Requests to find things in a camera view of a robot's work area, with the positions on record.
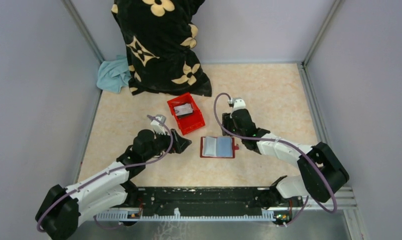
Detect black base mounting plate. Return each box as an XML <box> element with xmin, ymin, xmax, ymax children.
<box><xmin>117</xmin><ymin>186</ymin><xmax>304</xmax><ymax>209</ymax></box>

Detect light blue cloth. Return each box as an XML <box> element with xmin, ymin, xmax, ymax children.
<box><xmin>96</xmin><ymin>55</ymin><xmax>131</xmax><ymax>94</ymax></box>

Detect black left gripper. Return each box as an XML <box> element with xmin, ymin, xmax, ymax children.
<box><xmin>143</xmin><ymin>126</ymin><xmax>192</xmax><ymax>162</ymax></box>

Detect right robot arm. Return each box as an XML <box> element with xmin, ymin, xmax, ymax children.
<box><xmin>222</xmin><ymin>109</ymin><xmax>350</xmax><ymax>206</ymax></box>

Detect red leather card holder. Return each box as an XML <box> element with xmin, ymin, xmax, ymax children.
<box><xmin>200</xmin><ymin>136</ymin><xmax>240</xmax><ymax>159</ymax></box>

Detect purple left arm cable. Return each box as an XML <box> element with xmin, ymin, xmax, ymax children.
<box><xmin>36</xmin><ymin>114</ymin><xmax>174</xmax><ymax>233</ymax></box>

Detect aluminium frame rail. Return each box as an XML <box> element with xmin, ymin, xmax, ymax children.
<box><xmin>56</xmin><ymin>186</ymin><xmax>358</xmax><ymax>222</ymax></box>

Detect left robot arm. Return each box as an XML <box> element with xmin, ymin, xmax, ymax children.
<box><xmin>35</xmin><ymin>129</ymin><xmax>192</xmax><ymax>240</ymax></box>

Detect red plastic bin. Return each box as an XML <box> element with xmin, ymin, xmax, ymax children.
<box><xmin>167</xmin><ymin>92</ymin><xmax>206</xmax><ymax>135</ymax></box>

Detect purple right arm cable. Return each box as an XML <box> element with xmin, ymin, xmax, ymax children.
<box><xmin>213</xmin><ymin>92</ymin><xmax>338</xmax><ymax>227</ymax></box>

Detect black VIP credit card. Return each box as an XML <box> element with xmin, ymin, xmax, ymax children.
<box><xmin>176</xmin><ymin>110</ymin><xmax>194</xmax><ymax>119</ymax></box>

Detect white credit card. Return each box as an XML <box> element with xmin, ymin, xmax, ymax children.
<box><xmin>173</xmin><ymin>103</ymin><xmax>194</xmax><ymax>114</ymax></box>

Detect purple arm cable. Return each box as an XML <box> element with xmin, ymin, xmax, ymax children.
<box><xmin>36</xmin><ymin>114</ymin><xmax>174</xmax><ymax>233</ymax></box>
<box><xmin>213</xmin><ymin>92</ymin><xmax>338</xmax><ymax>227</ymax></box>

